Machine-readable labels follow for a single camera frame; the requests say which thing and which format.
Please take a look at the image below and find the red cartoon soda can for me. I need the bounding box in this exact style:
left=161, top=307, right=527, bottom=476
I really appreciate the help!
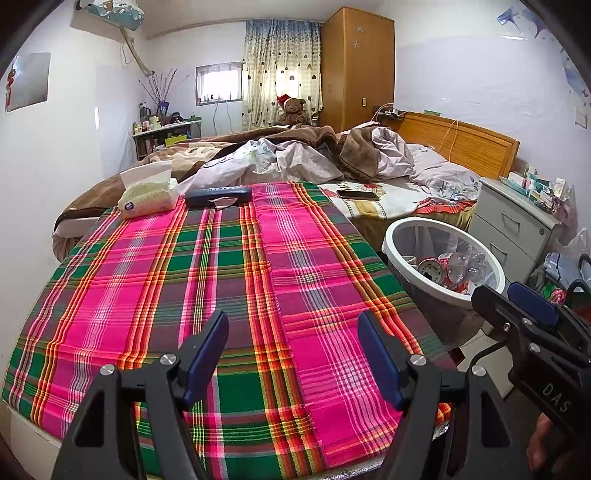
left=417, top=257, right=445, bottom=281

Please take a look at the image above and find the person's right hand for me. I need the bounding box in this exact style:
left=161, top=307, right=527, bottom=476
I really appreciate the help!
left=526, top=413, right=566, bottom=472

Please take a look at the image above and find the pale floral duvet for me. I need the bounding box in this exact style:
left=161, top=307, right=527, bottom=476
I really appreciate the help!
left=178, top=127, right=481, bottom=201

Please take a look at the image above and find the pink green plaid cloth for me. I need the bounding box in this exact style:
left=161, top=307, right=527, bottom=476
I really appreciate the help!
left=2, top=181, right=455, bottom=480

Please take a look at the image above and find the green tissue pack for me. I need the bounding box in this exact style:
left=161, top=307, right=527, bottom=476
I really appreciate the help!
left=117, top=161, right=180, bottom=219

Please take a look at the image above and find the vase of bare branches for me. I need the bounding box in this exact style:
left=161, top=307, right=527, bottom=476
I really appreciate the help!
left=139, top=68, right=190, bottom=116

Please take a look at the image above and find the wooden wardrobe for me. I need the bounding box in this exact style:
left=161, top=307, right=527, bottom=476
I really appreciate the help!
left=321, top=7, right=397, bottom=132

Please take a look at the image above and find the clear plastic bottle red label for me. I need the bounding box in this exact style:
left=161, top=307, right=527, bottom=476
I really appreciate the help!
left=438, top=251, right=495, bottom=291

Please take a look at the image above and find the brown blanket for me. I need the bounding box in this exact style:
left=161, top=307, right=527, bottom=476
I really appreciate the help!
left=52, top=124, right=402, bottom=259

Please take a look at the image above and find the patterned window curtain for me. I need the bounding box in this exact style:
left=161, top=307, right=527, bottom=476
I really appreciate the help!
left=242, top=19, right=323, bottom=131

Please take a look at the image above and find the white shelf with bottles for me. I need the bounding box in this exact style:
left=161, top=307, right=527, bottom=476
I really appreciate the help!
left=131, top=117, right=202, bottom=161

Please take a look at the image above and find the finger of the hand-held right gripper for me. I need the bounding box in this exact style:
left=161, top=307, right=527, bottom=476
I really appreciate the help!
left=507, top=281, right=563, bottom=329
left=471, top=284, right=534, bottom=357

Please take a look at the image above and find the pile of plastic bags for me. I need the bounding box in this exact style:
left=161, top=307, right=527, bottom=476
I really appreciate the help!
left=529, top=228, right=591, bottom=308

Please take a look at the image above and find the pile of small packets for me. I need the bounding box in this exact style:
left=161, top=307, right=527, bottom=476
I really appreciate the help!
left=508, top=164, right=571, bottom=215

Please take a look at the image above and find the dark blue glasses case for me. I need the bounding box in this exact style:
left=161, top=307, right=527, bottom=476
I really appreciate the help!
left=185, top=185, right=252, bottom=208

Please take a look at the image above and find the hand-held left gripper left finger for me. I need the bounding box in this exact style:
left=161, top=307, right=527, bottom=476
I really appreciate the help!
left=51, top=309, right=230, bottom=480

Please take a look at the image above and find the wooden bed headboard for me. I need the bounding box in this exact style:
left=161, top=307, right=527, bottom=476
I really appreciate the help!
left=394, top=111, right=520, bottom=181

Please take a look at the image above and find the teddy bear with red hat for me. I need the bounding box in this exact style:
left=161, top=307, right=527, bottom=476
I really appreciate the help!
left=276, top=93, right=312, bottom=127

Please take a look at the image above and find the orange cable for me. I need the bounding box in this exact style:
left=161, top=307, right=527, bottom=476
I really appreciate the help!
left=438, top=119, right=460, bottom=160

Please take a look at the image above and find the floral bedsheet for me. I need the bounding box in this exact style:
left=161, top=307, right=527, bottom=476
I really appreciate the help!
left=318, top=182, right=476, bottom=234

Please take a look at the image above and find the white wrapped pipe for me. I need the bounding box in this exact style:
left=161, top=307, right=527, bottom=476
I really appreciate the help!
left=119, top=25, right=155, bottom=77

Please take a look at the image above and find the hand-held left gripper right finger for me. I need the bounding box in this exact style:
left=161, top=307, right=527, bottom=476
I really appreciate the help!
left=357, top=309, right=533, bottom=480

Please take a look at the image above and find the silver wall poster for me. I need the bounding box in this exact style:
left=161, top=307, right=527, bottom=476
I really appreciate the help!
left=4, top=52, right=51, bottom=113

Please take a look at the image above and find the wall air conditioner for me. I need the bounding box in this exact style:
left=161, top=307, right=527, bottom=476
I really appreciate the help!
left=75, top=0, right=146, bottom=32

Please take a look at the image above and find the small window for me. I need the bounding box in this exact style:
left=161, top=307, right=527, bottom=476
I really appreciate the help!
left=195, top=61, right=244, bottom=106

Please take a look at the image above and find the blue dolphin wall sticker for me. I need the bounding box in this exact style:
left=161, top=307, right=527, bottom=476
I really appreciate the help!
left=561, top=46, right=591, bottom=100
left=496, top=7, right=552, bottom=42

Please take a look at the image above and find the grey waste bin white rim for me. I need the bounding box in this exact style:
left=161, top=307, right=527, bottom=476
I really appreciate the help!
left=381, top=217, right=506, bottom=347

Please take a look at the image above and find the grey nightstand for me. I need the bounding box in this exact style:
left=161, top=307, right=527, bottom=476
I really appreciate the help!
left=466, top=176, right=561, bottom=289

